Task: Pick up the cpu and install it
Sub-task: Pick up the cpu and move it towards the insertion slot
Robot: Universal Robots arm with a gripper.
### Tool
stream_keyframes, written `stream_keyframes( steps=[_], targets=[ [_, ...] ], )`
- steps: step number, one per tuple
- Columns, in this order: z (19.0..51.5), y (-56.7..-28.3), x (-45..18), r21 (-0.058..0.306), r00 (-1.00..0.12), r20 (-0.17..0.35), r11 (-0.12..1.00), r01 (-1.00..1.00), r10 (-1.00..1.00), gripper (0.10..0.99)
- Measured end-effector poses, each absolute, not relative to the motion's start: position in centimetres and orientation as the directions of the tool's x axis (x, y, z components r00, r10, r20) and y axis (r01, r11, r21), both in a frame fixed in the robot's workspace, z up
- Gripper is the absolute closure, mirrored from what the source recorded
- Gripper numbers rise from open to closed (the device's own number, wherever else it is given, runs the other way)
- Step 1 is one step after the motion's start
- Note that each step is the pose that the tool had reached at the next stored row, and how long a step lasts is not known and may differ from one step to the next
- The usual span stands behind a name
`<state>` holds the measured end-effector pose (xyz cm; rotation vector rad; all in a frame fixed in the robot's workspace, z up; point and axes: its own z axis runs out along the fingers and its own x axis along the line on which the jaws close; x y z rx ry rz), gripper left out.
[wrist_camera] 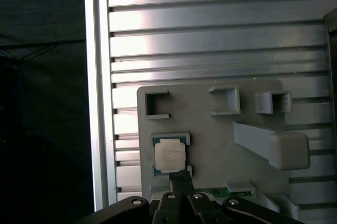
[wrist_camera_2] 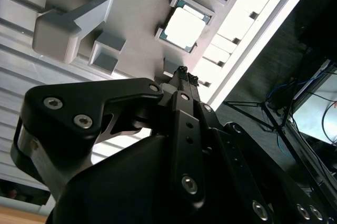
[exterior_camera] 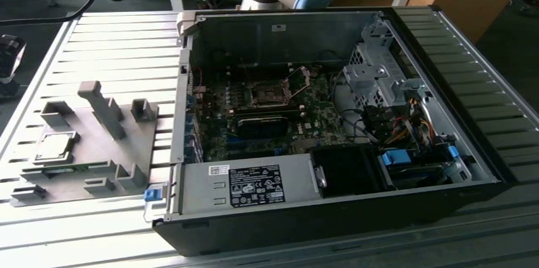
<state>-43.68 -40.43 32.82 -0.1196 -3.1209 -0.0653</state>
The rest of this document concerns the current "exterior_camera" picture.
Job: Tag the silver chipset heatsink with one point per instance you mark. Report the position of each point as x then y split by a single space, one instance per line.
304 145

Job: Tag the blue plastic clip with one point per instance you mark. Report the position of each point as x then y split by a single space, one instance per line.
452 151

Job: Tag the grey parts rack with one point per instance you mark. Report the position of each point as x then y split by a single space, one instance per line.
84 154

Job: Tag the blue case latch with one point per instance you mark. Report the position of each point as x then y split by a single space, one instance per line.
152 195

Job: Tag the black fan shroud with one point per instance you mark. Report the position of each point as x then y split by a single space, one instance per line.
346 170

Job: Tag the black graphics card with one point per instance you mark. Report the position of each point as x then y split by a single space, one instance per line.
260 127

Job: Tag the silver power supply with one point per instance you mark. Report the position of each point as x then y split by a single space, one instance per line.
202 192

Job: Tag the green RAM stick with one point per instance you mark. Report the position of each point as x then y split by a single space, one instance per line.
63 169

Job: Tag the blue disk carrier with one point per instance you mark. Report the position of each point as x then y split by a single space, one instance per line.
395 157

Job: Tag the CPU socket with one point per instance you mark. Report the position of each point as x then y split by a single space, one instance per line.
267 93

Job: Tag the silver CPU green edge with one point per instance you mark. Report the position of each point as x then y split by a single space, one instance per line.
55 146

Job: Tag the metal drive cage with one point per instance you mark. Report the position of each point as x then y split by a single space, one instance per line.
366 82

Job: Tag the black PC case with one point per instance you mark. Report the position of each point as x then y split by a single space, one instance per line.
295 230

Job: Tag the green motherboard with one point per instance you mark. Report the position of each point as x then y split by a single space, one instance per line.
320 113

